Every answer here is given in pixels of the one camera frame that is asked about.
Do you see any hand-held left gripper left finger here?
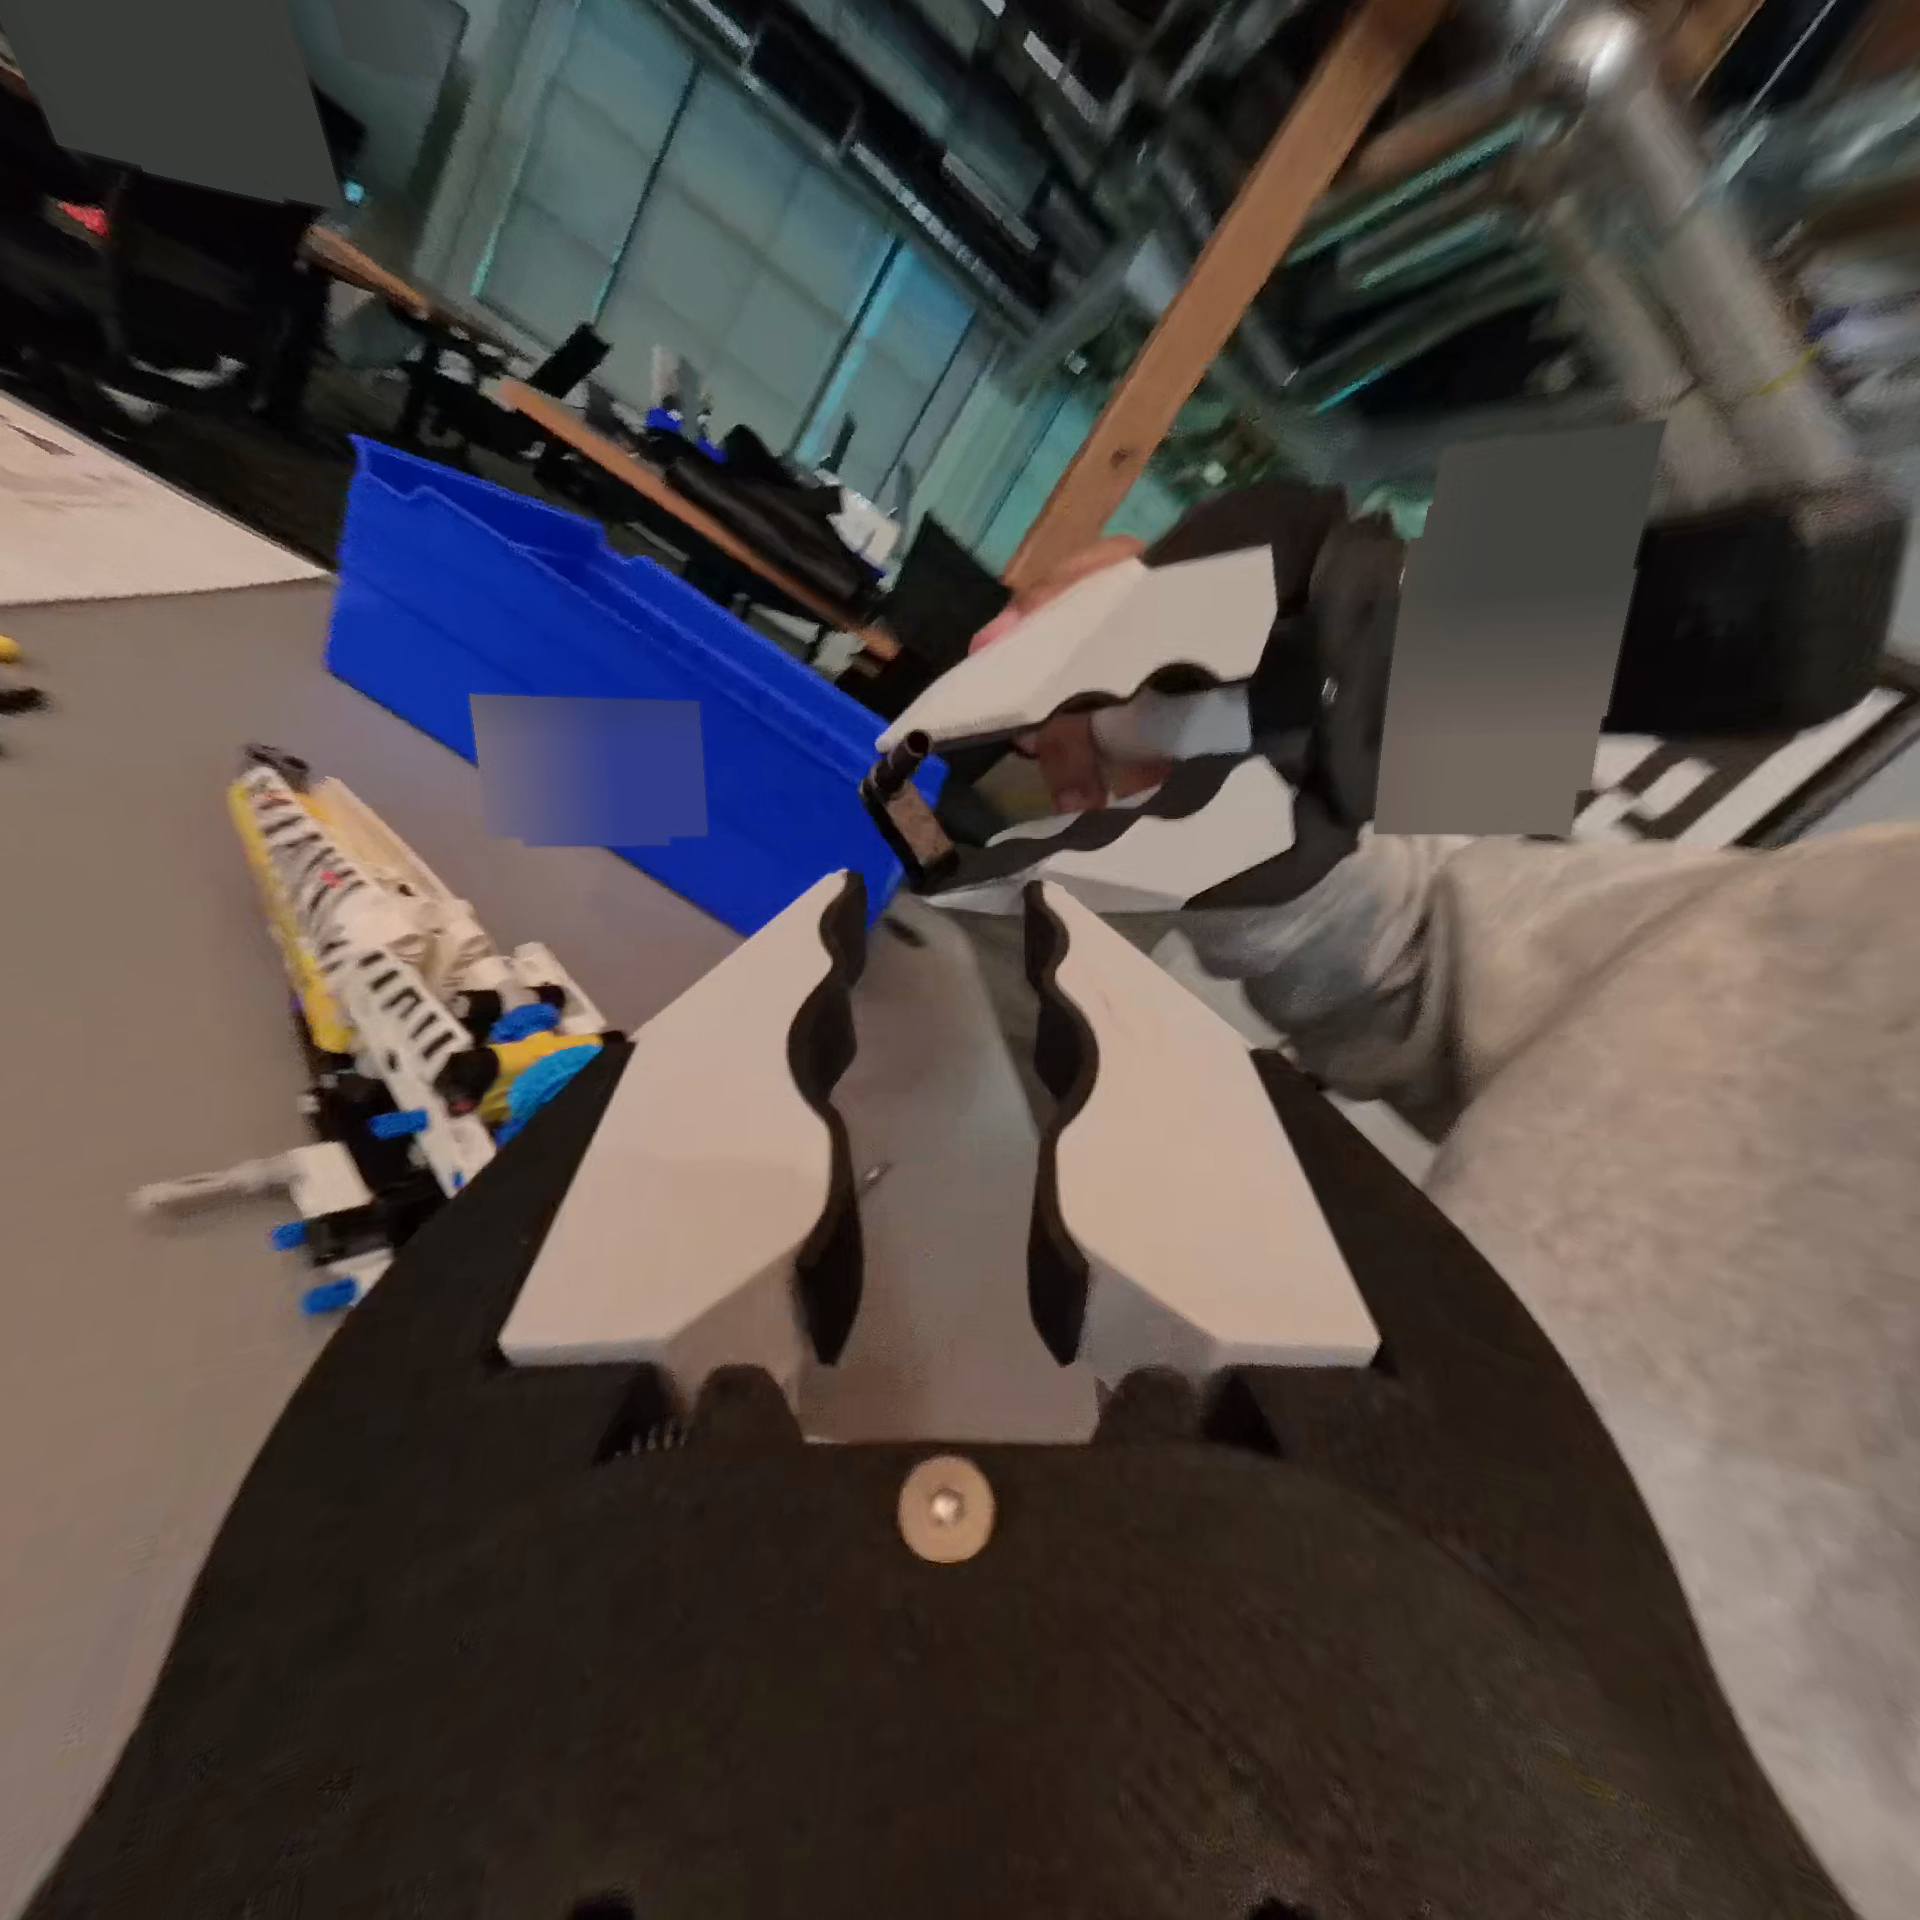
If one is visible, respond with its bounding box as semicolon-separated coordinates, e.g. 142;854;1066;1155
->
496;870;875;1373

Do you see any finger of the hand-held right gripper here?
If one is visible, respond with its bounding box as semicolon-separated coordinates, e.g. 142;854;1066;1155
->
920;754;1305;921
874;540;1283;759

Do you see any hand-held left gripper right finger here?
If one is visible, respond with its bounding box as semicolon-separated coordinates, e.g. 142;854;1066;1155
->
1024;881;1386;1386

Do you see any black lego connector piece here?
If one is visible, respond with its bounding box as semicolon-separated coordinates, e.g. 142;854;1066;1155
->
857;730;966;897

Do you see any lego helicopter model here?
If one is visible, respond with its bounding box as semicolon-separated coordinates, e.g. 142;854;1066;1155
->
129;742;634;1321

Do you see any person's right forearm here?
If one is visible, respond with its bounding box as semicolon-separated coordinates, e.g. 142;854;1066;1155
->
1169;829;1518;1146

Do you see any person's right hand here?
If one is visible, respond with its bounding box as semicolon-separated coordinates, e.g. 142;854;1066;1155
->
966;533;1182;823

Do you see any black office chair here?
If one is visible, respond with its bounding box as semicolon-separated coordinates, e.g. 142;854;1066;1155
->
874;515;1018;725

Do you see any black bag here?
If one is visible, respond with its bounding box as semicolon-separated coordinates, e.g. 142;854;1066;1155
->
661;422;890;585

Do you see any silver ceiling pipe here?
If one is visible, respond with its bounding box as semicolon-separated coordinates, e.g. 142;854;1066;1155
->
1499;0;1869;497

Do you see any wooden office desk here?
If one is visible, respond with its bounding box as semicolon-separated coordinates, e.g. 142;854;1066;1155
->
492;374;905;665

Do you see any blue plastic bin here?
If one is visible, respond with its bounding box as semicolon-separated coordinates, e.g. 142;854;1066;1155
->
324;431;950;939

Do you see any white printed paper sheet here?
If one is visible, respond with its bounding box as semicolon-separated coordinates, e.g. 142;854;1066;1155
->
0;387;337;607

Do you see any wooden post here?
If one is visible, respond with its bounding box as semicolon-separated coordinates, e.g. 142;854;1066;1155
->
1000;0;1461;597

